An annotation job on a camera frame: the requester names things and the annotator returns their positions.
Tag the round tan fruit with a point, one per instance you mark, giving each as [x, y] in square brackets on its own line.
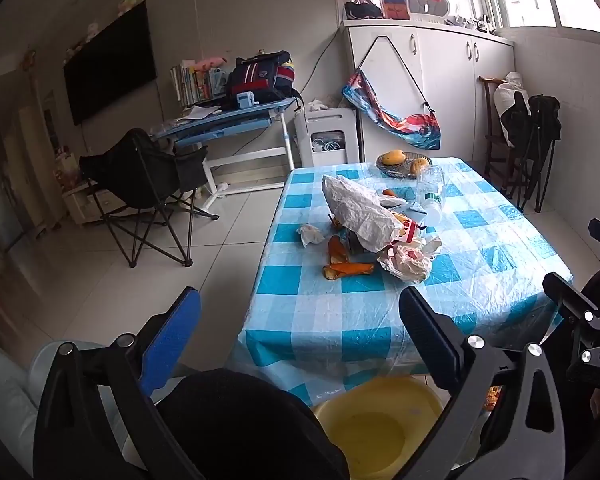
[419, 166]

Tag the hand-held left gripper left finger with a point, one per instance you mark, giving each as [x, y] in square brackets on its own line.
[175, 330]

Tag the white rag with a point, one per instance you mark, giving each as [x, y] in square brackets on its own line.
[322, 105]

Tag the blue box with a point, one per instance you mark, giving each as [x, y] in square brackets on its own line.
[394, 6]

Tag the loose papers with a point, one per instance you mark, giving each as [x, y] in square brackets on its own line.
[197, 112]

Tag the orange peel piece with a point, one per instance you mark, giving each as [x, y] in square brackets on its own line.
[337, 250]
[352, 269]
[391, 192]

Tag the red-print plastic bag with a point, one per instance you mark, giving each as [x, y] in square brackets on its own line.
[410, 265]

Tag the white tissue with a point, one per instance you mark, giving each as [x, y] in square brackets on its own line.
[311, 234]

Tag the white cabinet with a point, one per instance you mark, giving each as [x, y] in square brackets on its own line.
[450, 85]

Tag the small grey packet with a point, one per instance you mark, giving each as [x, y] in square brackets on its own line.
[402, 208]

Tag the black shoes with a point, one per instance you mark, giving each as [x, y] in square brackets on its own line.
[362, 11]

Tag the row of books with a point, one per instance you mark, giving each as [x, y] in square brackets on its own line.
[195, 82]

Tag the low white television stand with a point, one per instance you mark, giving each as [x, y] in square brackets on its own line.
[80, 205]

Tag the yellow mango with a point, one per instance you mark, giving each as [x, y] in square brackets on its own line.
[394, 157]

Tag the black folding camp chair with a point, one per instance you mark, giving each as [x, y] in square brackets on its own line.
[130, 170]

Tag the blue white checked tablecloth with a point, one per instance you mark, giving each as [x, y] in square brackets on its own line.
[480, 270]

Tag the red printed snack wrapper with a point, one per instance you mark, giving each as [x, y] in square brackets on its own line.
[405, 229]

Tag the white plastic basket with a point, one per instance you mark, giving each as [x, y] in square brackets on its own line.
[429, 2]

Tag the white floor appliance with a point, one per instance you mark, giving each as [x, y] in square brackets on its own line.
[330, 125]

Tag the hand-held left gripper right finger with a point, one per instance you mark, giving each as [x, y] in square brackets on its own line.
[430, 345]

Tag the clear plastic bottle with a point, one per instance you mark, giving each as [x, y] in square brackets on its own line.
[430, 185]

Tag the white bag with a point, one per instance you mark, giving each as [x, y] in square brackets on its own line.
[360, 205]

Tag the black wall television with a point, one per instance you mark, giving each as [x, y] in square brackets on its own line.
[110, 65]

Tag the blue pencil sharpener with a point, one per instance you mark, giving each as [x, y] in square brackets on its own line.
[246, 100]

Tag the pink plush toy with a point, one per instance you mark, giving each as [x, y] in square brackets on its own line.
[207, 63]

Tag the yellow plastic bin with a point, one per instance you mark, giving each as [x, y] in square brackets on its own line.
[370, 435]

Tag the navy striped backpack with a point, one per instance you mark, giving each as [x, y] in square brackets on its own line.
[260, 77]

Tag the small plush toy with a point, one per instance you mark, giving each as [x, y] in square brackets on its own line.
[126, 4]

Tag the blue white study desk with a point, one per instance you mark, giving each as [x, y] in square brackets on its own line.
[220, 117]

